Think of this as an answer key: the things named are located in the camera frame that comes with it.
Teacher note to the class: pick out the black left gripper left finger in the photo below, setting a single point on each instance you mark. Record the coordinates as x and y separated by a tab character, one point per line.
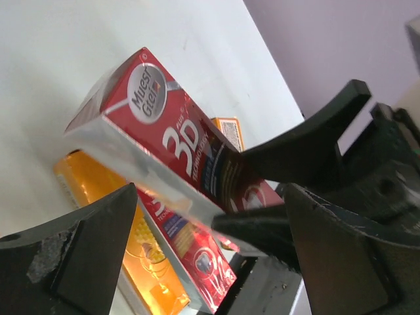
69	265

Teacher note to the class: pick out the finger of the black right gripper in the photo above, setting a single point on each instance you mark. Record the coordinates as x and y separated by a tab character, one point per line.
265	229

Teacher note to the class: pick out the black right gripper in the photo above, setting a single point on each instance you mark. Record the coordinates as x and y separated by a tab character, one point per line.
377	177

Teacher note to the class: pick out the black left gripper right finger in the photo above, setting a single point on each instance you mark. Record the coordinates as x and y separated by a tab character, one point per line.
350	264

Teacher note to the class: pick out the red 3D toothpaste box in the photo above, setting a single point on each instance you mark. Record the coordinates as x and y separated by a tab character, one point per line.
197	259
140	123

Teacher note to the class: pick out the yellow toothpaste box with barcode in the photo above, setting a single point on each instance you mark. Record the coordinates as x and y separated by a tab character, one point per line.
230	128

